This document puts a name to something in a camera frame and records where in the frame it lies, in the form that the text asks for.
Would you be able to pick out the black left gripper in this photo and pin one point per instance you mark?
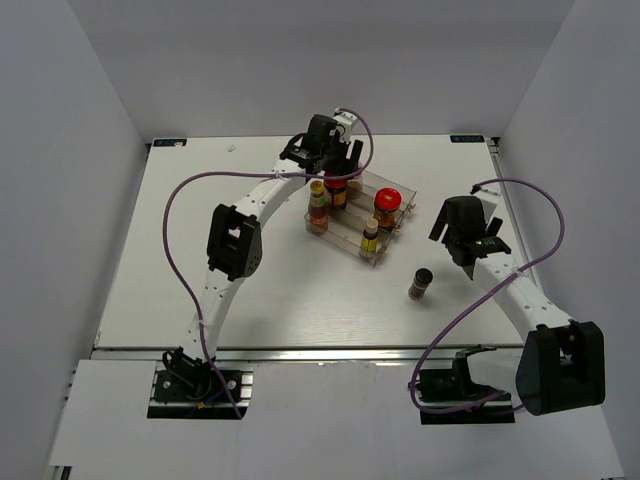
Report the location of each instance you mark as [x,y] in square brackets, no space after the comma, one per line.
[345,165]

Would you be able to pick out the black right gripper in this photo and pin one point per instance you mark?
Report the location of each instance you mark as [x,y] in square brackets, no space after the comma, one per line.
[440,224]

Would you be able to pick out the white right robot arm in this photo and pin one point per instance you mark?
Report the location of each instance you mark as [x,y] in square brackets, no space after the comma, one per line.
[562,365]

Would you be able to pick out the red lid dark sauce jar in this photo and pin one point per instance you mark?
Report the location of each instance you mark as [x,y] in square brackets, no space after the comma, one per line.
[336,191]

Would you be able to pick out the left blue logo sticker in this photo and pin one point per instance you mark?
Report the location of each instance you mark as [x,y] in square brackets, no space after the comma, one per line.
[169,142]

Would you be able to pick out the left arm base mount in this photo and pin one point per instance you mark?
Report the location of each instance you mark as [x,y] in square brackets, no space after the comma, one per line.
[188,389]

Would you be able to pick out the clear tiered organizer rack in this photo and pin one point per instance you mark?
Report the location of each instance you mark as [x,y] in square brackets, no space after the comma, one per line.
[345,226]

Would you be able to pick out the black cap pepper shaker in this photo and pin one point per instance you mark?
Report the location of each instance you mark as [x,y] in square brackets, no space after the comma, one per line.
[422,279]

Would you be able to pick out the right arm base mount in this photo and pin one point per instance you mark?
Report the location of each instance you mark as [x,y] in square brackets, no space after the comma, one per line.
[441,388]

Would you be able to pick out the right blue logo sticker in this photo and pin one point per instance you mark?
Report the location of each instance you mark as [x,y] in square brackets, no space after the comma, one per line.
[467,138]

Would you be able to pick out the red lid chili jar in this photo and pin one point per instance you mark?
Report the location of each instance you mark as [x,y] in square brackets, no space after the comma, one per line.
[387,202]

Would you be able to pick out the blue logo sticker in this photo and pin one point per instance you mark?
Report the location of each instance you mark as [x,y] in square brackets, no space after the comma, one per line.
[467,138]
[169,142]

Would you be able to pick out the yellow cap sauce bottle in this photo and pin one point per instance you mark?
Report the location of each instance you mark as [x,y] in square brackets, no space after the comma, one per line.
[317,208]

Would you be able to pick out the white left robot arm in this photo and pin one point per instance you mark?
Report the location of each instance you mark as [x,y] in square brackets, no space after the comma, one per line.
[234,247]

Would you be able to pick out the small yellow label bottle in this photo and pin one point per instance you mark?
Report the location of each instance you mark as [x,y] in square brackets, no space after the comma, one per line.
[369,239]

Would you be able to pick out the pink cap spice shaker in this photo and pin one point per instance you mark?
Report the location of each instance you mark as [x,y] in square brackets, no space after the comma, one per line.
[355,187]

